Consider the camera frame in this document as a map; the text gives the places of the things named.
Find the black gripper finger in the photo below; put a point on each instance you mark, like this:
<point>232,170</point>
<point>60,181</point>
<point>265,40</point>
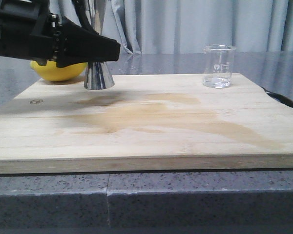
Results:
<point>80,9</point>
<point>80,44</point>

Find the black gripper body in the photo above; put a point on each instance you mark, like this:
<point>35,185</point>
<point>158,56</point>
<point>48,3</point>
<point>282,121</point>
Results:
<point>28,30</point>

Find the steel double jigger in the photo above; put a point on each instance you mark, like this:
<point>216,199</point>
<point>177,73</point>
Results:
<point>98,76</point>

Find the glass beaker with clear liquid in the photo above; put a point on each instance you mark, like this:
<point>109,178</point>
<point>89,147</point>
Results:
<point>219,60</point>

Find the yellow lemon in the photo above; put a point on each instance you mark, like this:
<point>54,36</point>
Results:
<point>51,72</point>

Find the grey curtain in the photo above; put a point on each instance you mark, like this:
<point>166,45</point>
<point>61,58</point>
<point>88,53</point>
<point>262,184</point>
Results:
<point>187,26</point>

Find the wooden cutting board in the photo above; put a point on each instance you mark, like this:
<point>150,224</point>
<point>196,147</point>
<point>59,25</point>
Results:
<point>144,122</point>

